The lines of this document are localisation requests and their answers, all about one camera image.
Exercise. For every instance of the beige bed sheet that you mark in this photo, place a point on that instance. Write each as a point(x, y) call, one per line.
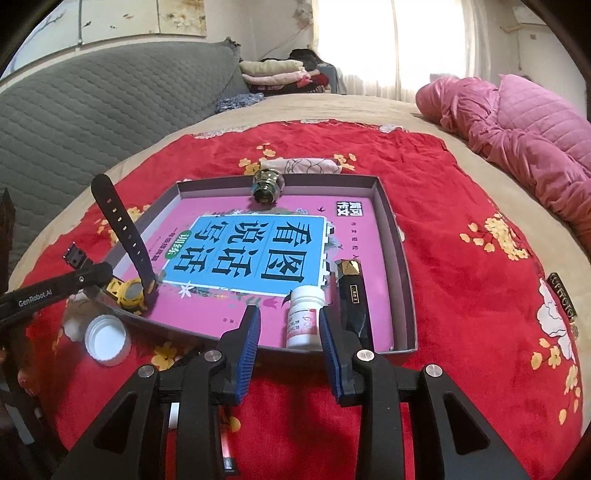
point(369, 106)

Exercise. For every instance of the red lighter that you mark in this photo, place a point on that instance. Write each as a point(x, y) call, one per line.
point(229, 443)

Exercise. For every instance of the small glass jar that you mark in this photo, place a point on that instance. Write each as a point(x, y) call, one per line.
point(265, 187)

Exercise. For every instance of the blue patterned cloth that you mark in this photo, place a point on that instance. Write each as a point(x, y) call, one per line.
point(238, 102)

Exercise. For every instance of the white pill bottle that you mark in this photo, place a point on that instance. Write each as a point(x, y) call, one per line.
point(302, 318)

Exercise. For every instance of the pink quilt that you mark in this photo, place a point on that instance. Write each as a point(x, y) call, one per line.
point(531, 129)

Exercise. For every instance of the black faceted lipstick tube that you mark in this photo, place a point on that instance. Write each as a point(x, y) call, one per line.
point(353, 304)

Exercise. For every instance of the grey cardboard box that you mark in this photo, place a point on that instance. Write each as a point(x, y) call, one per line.
point(390, 230)

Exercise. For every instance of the floral wall poster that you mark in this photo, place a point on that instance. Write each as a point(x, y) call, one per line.
point(175, 16)

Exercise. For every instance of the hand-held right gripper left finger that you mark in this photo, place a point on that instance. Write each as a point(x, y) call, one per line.
point(247, 355)

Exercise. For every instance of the red floral blanket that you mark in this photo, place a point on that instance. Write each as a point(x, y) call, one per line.
point(461, 323)

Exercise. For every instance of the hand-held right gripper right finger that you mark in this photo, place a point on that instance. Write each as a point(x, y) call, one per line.
point(330, 355)

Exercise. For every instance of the white window curtain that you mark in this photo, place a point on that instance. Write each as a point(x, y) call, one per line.
point(415, 46)

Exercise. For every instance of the stack of folded clothes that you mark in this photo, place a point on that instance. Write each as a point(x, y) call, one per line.
point(281, 74)

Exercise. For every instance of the white bottle cap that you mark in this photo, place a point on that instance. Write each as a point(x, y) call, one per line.
point(106, 339)

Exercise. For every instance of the pink book blue label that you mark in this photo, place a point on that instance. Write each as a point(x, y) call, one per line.
point(369, 240)

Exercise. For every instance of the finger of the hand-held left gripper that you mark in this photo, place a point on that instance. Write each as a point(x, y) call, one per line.
point(87, 277)

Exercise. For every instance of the grey quilted cover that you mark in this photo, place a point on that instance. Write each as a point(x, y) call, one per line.
point(92, 115)

